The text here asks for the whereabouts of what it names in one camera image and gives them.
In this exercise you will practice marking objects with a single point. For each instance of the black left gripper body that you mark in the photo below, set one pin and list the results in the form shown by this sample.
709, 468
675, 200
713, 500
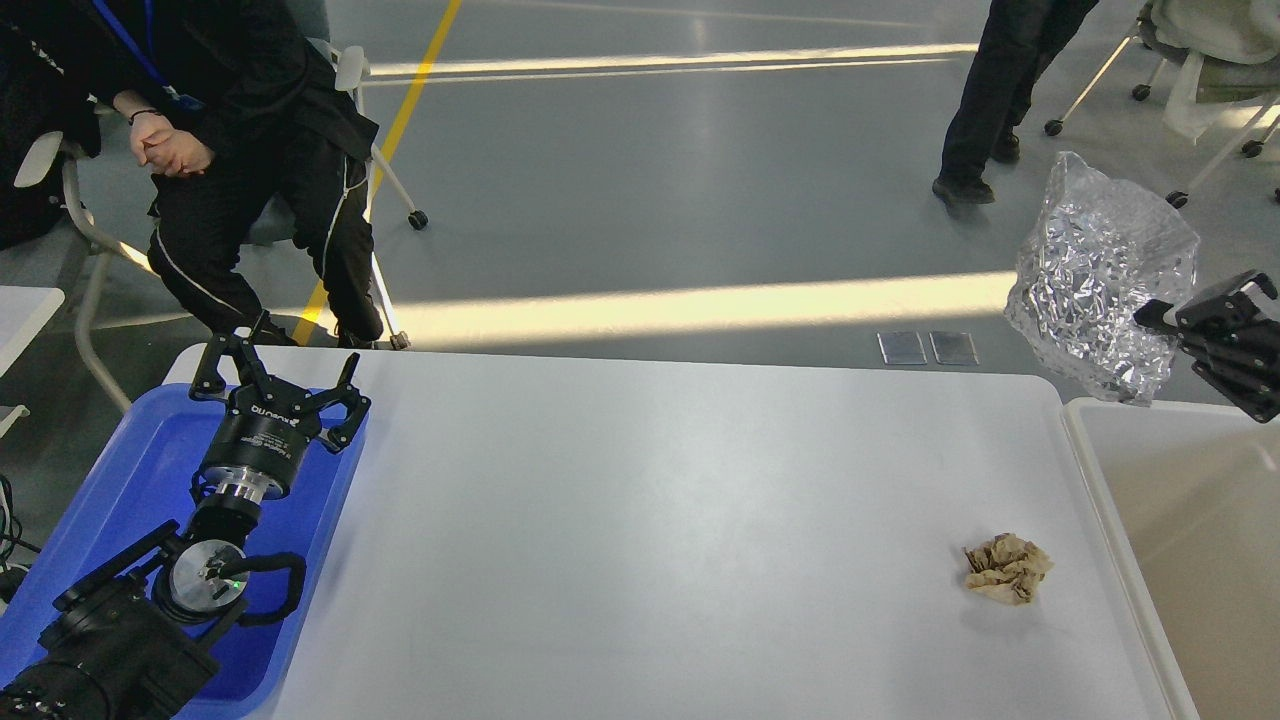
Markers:
258, 449

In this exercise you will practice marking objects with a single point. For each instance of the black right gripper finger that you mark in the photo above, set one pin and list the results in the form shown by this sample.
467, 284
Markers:
1247, 376
1240, 312

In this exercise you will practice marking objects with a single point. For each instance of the silver foil bag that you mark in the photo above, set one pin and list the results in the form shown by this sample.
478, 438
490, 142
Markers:
1101, 249

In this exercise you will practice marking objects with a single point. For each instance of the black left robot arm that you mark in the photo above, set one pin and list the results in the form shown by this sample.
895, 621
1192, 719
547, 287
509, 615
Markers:
179, 581

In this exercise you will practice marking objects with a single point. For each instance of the white plastic bin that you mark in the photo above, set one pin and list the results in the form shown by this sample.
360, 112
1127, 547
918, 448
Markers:
1188, 495

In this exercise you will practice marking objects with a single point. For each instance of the blue plastic tray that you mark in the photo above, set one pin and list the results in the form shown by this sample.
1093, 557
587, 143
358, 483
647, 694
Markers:
142, 480

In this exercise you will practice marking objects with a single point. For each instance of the white side table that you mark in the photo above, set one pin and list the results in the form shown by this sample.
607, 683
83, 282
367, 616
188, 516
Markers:
24, 312

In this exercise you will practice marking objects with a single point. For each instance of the seated person in black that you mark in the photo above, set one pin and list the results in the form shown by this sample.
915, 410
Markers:
125, 35

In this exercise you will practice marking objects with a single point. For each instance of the white rolling chair right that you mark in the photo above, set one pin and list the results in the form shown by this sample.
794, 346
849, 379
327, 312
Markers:
1223, 52

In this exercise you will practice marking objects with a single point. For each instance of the right metal floor plate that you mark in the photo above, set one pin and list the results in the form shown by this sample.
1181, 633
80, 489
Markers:
954, 348

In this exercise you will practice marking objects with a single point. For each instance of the metal floor plate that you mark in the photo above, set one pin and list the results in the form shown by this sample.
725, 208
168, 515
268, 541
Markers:
902, 348
954, 348

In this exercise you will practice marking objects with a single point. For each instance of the crumpled brown paper ball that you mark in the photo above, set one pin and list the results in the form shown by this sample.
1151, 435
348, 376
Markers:
1007, 569

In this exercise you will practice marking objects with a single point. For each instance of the left metal floor plate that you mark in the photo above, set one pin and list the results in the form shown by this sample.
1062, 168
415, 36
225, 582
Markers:
902, 348

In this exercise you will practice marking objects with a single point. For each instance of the walking person dark trousers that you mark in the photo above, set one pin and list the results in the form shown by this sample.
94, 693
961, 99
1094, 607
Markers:
1019, 41

